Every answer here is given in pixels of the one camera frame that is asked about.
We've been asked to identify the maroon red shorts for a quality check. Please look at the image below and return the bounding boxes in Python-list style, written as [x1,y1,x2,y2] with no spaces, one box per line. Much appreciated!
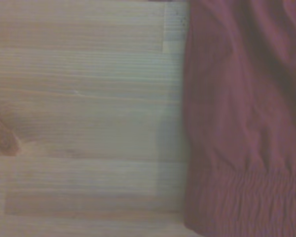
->
[183,0,296,237]

